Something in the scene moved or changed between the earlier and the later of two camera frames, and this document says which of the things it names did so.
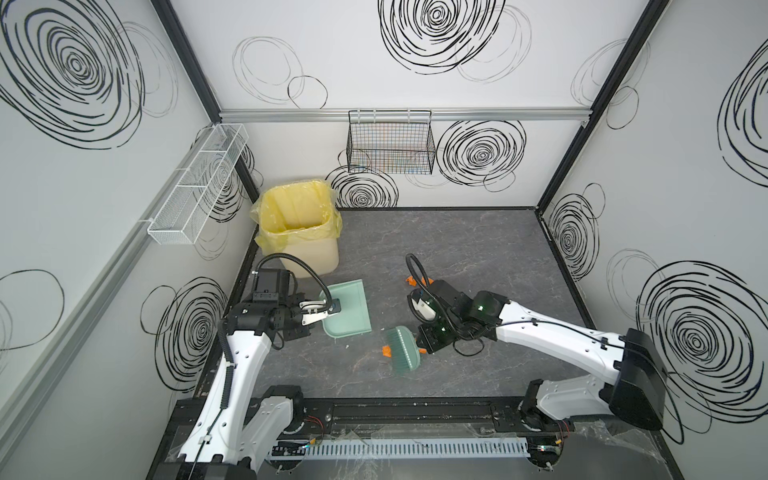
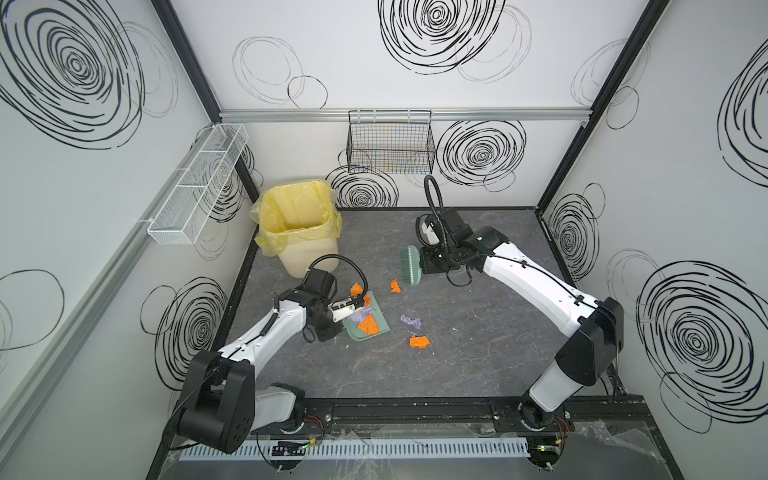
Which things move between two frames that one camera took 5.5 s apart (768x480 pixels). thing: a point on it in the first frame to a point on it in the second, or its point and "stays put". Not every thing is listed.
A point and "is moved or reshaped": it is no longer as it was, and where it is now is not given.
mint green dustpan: x=354 y=316 is moved or reshaped
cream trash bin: x=320 y=255 stays put
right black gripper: x=424 y=342 to x=428 y=261
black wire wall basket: x=397 y=142 stays put
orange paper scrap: x=411 y=280 to x=356 y=290
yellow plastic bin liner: x=305 y=210 stays put
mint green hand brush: x=404 y=347 to x=410 y=265
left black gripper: x=324 y=307 to x=360 y=306
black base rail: x=416 y=417 stays put
